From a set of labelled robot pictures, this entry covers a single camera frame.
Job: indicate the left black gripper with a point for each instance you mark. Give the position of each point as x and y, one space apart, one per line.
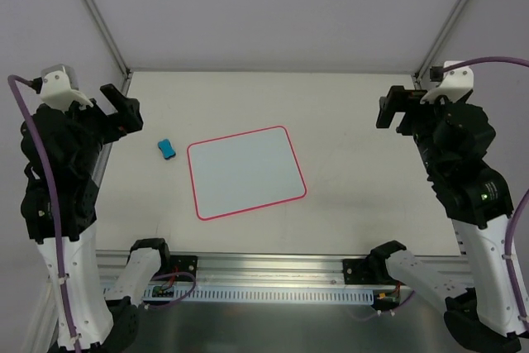
122 113

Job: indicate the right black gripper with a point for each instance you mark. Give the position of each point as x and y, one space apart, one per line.
400 106

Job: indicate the blue bone-shaped eraser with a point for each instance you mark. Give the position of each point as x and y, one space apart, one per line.
166 149

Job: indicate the pink framed whiteboard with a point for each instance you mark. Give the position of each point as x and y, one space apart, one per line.
244 172

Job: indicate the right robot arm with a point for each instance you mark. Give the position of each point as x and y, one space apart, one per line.
452 138

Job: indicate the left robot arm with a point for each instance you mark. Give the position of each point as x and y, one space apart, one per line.
62 147

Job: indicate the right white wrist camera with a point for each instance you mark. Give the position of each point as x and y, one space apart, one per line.
451 85

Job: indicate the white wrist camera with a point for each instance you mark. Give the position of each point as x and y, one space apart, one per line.
60 88
451 85

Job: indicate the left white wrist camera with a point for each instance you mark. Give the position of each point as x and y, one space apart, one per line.
60 88

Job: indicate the left aluminium frame post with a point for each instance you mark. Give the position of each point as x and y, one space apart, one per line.
108 40

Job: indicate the aluminium frame post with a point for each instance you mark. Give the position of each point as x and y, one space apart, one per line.
443 35
108 40

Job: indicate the right aluminium frame post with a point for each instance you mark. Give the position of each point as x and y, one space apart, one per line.
443 35

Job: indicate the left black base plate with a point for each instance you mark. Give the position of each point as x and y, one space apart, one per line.
184 265

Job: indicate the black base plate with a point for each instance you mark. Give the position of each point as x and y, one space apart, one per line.
184 265
356 271

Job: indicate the aluminium mounting rail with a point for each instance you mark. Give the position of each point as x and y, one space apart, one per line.
262 270

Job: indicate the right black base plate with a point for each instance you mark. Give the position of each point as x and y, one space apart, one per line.
356 271

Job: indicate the white slotted cable duct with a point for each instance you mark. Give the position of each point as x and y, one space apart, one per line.
247 294

